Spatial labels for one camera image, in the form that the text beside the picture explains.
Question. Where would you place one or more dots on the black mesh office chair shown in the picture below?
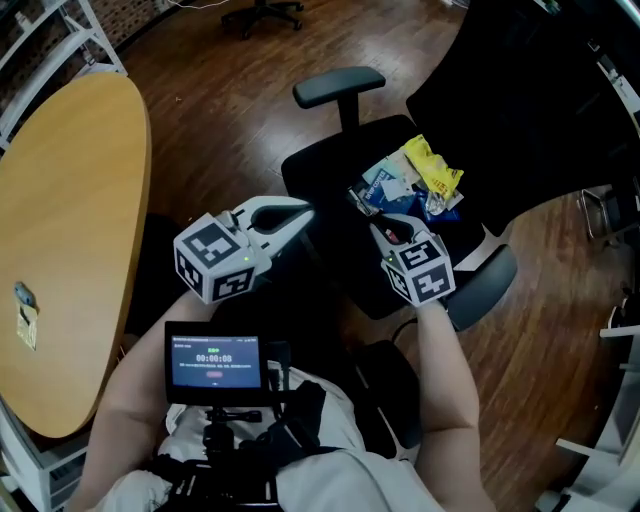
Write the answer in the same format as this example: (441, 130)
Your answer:
(330, 190)

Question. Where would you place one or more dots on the person's left forearm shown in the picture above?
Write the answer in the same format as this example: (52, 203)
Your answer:
(135, 380)

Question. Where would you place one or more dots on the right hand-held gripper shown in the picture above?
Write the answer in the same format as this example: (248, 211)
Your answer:
(420, 270)

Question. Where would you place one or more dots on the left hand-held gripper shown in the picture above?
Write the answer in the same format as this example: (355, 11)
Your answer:
(212, 245)

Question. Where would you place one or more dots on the round wooden table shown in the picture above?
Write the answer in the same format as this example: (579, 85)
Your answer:
(75, 200)

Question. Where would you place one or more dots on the black chest monitor screen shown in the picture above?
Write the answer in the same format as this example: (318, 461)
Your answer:
(215, 362)

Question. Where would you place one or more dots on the blue and silver snack packet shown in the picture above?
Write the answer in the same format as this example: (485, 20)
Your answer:
(410, 202)

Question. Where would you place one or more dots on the person's white shirt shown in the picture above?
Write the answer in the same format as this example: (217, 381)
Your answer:
(350, 480)

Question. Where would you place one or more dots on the black chest harness mount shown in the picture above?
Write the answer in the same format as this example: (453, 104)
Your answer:
(220, 440)

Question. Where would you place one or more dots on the person's right forearm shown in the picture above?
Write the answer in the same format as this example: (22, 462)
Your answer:
(445, 380)

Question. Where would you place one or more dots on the yellow snack packet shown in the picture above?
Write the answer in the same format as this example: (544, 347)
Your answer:
(27, 330)
(432, 167)

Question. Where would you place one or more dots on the white metal shelf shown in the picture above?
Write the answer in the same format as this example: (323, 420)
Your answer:
(45, 75)

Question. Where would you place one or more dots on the red printed packet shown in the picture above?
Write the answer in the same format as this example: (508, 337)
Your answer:
(390, 234)

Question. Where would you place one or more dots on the white cabinet desk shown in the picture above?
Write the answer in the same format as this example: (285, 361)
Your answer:
(35, 465)

